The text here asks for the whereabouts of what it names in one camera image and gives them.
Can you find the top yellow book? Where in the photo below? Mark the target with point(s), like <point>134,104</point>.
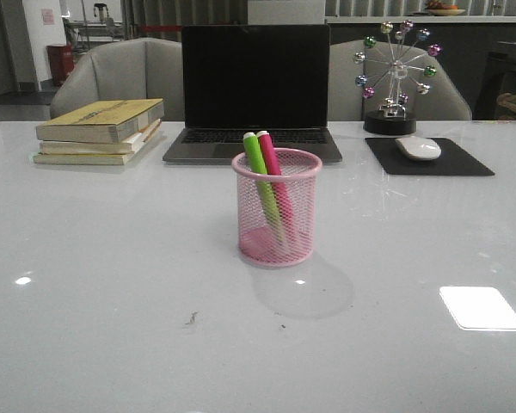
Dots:
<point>109,121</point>

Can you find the white computer mouse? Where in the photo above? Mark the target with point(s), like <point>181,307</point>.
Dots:
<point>418,148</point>

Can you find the green highlighter pen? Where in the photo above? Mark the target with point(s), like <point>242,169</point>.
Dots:
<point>256,159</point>

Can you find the pink highlighter pen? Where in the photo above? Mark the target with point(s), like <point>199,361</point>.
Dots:
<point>272,159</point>

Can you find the ferris wheel desk ornament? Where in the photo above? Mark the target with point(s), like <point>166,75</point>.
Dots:
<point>391,117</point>

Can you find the grey open laptop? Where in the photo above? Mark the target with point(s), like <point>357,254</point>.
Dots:
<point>250,78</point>

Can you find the pink mesh pen holder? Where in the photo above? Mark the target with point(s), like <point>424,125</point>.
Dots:
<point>256,241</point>

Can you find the fruit bowl on counter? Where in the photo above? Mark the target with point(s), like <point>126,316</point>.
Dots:
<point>441,8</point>

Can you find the left grey armchair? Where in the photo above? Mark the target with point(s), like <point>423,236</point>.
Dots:
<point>128,69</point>

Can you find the right grey armchair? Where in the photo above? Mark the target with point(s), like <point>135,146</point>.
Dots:
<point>443,102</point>

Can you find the grey armchair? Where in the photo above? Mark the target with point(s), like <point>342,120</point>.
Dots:
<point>128,69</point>
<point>443,102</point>

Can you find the red trash bin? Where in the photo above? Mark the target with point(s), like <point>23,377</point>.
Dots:
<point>61,62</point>

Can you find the middle cream book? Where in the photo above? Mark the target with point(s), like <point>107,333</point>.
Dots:
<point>128,146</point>

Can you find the bottom pale book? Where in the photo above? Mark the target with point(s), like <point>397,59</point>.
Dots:
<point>84,159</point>

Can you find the black mouse pad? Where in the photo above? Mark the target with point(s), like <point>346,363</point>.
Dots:
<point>453,160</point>

